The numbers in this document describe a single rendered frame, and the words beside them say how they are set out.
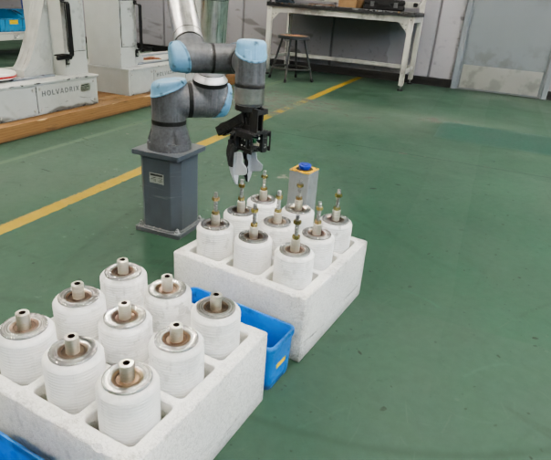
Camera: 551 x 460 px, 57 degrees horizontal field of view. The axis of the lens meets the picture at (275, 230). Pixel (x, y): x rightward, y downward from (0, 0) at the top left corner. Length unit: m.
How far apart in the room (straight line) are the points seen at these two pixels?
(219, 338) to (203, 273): 0.37
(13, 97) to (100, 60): 1.04
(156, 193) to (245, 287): 0.68
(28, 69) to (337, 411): 2.84
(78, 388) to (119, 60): 3.25
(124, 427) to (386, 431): 0.55
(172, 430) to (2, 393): 0.30
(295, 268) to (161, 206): 0.76
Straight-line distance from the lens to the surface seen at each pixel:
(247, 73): 1.27
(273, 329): 1.21
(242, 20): 7.03
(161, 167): 1.76
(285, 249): 1.21
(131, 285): 1.08
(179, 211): 1.81
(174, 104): 1.74
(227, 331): 0.97
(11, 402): 0.97
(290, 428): 1.11
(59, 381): 0.90
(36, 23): 3.56
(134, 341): 0.95
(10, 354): 0.97
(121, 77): 3.96
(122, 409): 0.82
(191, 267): 1.33
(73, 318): 1.02
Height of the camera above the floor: 0.80
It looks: 24 degrees down
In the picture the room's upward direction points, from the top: 4 degrees clockwise
